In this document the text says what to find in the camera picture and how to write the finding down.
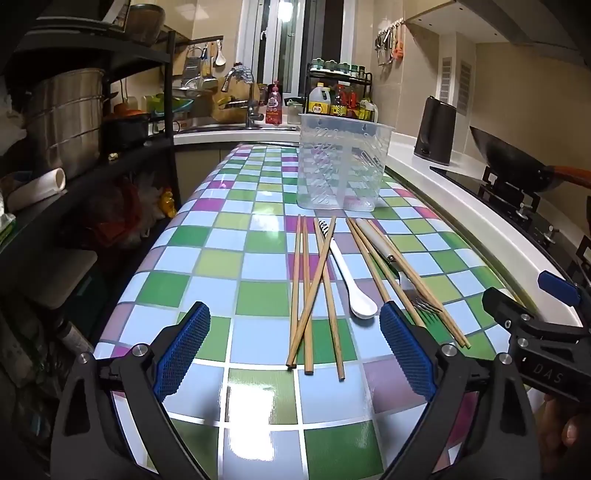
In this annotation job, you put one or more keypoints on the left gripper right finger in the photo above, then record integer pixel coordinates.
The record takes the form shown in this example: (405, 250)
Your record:
(501, 441)

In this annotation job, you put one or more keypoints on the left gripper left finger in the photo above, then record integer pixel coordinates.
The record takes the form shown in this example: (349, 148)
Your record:
(88, 440)

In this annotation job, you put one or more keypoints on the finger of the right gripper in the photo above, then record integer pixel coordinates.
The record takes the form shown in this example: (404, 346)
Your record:
(508, 313)
(560, 289)

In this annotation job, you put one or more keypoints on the wooden chopstick six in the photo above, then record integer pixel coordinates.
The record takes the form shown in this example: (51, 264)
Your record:
(418, 317)

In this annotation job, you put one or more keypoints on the white-handled steel fork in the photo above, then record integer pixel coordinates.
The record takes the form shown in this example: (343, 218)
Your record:
(381, 244)

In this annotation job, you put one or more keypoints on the white striped-handle spoon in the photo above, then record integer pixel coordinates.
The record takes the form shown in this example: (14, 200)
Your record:
(360, 304)

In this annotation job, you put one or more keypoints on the wooden chopstick four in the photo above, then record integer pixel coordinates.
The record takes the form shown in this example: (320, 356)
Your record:
(333, 322)

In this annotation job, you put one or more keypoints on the wooden chopstick two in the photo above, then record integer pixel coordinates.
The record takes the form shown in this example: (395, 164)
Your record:
(308, 349)

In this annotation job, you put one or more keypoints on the wooden chopstick one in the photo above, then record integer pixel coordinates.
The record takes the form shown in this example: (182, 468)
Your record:
(295, 285)

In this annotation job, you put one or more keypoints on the wooden chopstick three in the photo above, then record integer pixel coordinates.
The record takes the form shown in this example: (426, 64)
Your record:
(312, 294)

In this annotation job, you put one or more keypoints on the wooden chopstick seven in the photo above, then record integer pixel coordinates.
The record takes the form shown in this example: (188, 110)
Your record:
(424, 291)

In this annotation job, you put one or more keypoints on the wooden chopstick five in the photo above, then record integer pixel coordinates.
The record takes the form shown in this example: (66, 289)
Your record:
(369, 261)

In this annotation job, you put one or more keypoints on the hanging utensils on hooks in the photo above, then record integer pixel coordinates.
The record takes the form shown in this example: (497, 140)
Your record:
(389, 44)

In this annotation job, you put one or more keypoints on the steel kitchen sink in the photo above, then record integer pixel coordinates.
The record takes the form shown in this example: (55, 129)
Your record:
(197, 125)

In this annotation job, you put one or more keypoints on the person's right hand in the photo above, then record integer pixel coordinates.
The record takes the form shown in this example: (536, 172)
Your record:
(564, 438)

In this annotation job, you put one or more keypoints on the black electric kettle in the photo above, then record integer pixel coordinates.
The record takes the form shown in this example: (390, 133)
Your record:
(436, 134)

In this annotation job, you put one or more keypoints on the checkered plastic table cover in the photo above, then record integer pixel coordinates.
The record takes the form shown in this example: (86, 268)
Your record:
(240, 411)

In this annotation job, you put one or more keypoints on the clear plastic utensil holder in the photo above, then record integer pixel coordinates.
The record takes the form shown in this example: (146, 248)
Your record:
(341, 163)

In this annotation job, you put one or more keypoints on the white paper roll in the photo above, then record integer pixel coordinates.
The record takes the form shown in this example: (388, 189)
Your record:
(41, 188)

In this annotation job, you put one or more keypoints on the black condiment rack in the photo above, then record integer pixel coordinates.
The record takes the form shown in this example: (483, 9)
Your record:
(351, 88)

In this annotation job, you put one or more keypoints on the yellow cooking oil jug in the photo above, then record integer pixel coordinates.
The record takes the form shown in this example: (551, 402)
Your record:
(319, 100)

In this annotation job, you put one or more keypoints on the glass jar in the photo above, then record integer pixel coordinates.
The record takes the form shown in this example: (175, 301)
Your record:
(295, 107)

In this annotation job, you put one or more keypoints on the red dish soap bottle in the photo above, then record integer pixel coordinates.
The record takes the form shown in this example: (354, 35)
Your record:
(274, 106)

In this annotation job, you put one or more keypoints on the chrome sink faucet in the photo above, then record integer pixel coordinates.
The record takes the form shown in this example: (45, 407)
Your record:
(240, 71)

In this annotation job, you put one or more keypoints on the orange lidded black pot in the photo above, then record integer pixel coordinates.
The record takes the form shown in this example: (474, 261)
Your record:
(124, 125)

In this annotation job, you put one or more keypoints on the large steel stock pot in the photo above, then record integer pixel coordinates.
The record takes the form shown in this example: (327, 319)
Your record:
(64, 118)

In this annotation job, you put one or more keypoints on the wooden cutting board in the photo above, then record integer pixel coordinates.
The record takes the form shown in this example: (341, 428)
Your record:
(230, 106)

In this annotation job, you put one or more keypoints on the black shelving rack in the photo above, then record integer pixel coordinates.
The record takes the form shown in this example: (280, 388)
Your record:
(81, 191)

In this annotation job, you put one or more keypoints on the dark bowl on shelf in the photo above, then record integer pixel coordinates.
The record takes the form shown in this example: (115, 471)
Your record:
(144, 22)

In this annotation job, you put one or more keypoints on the black wok orange handle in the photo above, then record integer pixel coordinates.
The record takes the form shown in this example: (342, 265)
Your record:
(521, 169)

